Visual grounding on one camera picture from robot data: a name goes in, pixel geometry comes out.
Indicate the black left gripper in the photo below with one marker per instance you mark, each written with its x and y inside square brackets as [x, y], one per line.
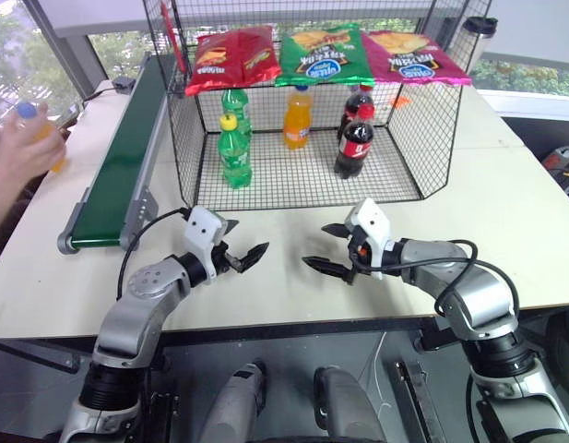
[223, 262]

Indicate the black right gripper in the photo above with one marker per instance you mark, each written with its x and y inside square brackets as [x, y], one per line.
[359, 260]

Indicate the orange soda bottle blue cap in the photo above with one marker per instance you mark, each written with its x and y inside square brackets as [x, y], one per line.
[46, 130]

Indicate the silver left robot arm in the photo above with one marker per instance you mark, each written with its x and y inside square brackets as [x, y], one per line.
[132, 314]

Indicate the person's bare forearm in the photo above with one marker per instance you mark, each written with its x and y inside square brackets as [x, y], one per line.
[0, 203]

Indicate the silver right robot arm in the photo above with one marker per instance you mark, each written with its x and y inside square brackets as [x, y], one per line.
[473, 304]

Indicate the green conveyor belt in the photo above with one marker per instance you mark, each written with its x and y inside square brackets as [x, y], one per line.
[122, 152]

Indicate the person's bare hand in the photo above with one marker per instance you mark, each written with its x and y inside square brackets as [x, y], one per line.
[21, 152]

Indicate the green soda bottle yellow cap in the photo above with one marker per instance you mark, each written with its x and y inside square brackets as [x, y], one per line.
[235, 157]

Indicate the cola bottle red label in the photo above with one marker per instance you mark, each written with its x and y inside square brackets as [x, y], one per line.
[353, 147]
[356, 98]

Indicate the small orange tag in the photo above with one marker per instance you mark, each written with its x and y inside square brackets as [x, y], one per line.
[402, 102]

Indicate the grey rounded shape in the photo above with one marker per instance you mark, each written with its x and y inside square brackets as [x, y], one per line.
[346, 410]
[235, 406]

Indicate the red chips bag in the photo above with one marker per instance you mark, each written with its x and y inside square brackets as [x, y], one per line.
[228, 60]

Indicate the green chips bag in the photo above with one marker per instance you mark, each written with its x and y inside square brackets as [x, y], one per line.
[321, 55]

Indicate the black power adapter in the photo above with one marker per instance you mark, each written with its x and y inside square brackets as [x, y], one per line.
[124, 84]

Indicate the pink chips bag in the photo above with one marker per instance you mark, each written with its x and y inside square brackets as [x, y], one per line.
[413, 60]

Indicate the red hanging strip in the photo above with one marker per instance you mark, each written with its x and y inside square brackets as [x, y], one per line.
[173, 41]

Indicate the black orange power tool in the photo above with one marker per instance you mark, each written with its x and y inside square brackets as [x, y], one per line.
[560, 159]

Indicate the clear tumbler black lid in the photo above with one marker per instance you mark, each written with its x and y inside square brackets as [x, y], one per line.
[473, 44]

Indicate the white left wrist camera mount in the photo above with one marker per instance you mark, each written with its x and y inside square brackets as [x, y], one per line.
[201, 228]

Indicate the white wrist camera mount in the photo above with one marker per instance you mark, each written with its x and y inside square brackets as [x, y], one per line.
[201, 228]
[374, 226]

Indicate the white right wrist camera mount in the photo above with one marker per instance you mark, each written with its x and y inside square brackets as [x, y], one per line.
[374, 226]

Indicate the grey table frame beam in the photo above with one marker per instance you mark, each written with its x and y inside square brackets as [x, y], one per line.
[35, 355]

